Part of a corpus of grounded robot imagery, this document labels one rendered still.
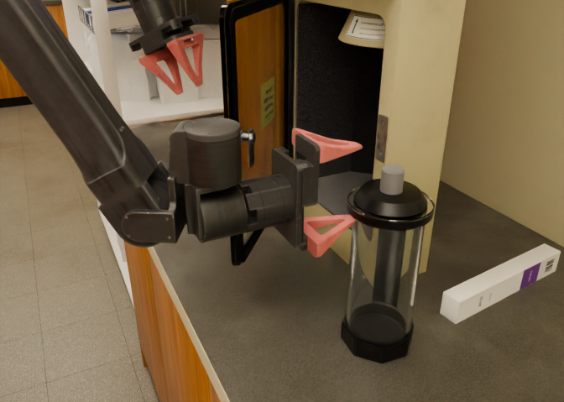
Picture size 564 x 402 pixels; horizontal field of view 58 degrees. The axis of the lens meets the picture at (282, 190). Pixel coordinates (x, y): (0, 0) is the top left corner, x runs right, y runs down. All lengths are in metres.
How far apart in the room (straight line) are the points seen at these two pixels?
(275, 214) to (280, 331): 0.28
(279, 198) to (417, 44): 0.31
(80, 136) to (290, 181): 0.22
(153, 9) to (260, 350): 0.52
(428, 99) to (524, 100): 0.39
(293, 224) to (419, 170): 0.30
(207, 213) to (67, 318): 1.96
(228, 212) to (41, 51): 0.23
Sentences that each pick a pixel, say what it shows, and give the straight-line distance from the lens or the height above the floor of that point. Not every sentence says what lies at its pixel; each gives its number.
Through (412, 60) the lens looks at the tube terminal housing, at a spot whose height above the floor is 1.31.
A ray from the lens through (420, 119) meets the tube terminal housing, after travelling 0.78.
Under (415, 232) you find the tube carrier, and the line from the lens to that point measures 0.65.
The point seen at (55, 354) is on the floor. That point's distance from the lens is 2.30.
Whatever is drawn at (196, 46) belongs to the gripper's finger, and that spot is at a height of 1.31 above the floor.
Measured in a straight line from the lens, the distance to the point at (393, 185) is 0.64.
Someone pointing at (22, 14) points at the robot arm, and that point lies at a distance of 0.53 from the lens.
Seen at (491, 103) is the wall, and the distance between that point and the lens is 1.20.
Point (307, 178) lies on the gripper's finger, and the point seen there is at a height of 1.23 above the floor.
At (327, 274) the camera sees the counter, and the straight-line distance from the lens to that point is 0.90.
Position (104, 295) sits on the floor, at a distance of 2.54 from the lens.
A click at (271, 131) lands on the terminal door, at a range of 0.92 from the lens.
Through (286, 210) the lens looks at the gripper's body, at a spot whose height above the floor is 1.20.
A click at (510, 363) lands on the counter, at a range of 0.80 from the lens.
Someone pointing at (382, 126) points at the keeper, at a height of 1.22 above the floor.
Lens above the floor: 1.46
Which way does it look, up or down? 26 degrees down
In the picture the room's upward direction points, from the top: straight up
